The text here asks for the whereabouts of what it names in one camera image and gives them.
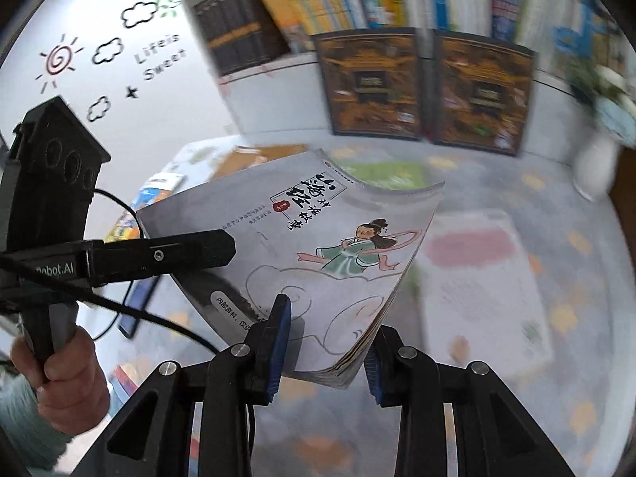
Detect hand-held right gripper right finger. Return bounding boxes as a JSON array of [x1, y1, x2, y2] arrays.
[[363, 325, 542, 477]]

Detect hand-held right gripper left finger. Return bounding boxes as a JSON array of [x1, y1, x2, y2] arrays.
[[92, 294, 294, 477]]

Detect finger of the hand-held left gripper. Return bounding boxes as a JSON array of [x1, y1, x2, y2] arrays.
[[87, 230, 237, 289]]

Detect grey paperback book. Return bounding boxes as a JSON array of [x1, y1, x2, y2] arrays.
[[135, 149, 446, 391]]

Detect person's left forearm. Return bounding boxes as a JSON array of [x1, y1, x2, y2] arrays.
[[0, 375, 80, 477]]

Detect row of colourful children's books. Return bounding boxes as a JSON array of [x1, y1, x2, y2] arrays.
[[253, 0, 423, 55]]

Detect row of thin pale books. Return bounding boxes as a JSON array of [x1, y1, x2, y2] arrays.
[[422, 0, 602, 55]]

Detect person's left hand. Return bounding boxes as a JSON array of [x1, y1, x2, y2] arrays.
[[10, 330, 111, 438]]

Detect dark blue flat object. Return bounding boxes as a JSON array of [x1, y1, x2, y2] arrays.
[[116, 272, 161, 339]]

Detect white book with pink band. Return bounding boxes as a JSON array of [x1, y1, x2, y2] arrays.
[[415, 209, 555, 366]]

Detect white bookshelf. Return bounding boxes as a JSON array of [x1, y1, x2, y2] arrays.
[[166, 0, 636, 165]]

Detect green picture book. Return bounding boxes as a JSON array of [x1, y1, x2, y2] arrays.
[[343, 159, 433, 192]]

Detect row of dark hardcover volumes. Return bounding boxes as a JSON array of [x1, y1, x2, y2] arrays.
[[193, 0, 294, 78]]

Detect dark ornate encyclopedia book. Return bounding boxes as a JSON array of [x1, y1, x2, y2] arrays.
[[431, 30, 538, 157], [312, 27, 423, 141]]

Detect white ribbed vase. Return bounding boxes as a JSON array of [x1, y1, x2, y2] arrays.
[[574, 132, 619, 203]]

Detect wooden cabinet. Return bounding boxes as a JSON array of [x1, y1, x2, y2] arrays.
[[612, 145, 636, 239]]

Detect artificial flower bouquet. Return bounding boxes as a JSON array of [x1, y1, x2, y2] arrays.
[[551, 0, 636, 147]]

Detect wall sticker decoration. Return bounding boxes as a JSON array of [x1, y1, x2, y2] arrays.
[[35, 0, 187, 125]]

